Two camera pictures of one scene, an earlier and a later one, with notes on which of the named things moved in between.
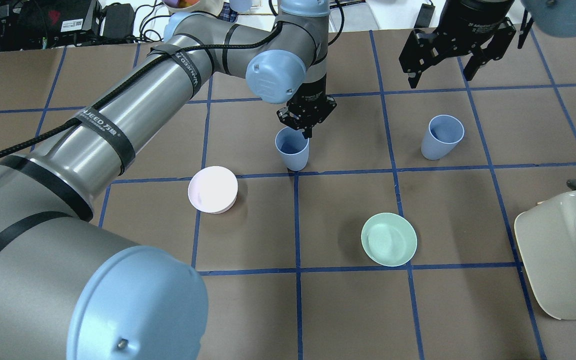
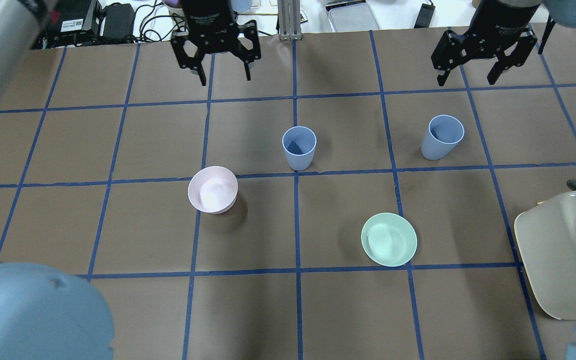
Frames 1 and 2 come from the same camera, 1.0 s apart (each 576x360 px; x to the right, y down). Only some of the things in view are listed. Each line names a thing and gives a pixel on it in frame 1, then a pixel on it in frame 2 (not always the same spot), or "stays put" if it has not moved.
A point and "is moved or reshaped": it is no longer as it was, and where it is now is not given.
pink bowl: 213,189 stays put
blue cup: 444,132 stays put
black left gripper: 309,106 -> 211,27
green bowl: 389,239 stays put
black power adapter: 425,16 stays put
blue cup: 293,147 is moved or reshaped
